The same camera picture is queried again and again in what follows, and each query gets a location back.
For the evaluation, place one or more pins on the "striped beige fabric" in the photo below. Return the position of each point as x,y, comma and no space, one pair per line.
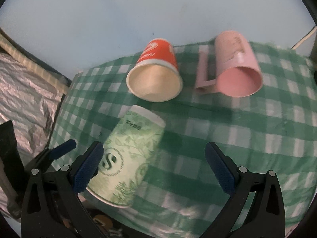
32,63

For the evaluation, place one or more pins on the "red paper cup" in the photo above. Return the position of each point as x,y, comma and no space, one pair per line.
155,77

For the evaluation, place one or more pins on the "pink plastic mug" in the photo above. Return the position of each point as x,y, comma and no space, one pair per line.
237,72

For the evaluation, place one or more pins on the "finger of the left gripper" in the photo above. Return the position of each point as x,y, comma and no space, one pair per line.
62,149
12,170

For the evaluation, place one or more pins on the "silver foil sheet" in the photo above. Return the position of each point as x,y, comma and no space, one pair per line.
31,103

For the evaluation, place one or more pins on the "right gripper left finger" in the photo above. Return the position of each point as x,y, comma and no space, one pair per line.
51,206

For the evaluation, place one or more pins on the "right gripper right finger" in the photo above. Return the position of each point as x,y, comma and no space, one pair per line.
266,216

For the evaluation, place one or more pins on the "green leaf paper cup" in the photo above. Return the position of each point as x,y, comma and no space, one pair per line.
128,151

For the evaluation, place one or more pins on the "green checkered tablecloth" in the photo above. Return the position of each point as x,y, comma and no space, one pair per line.
274,129

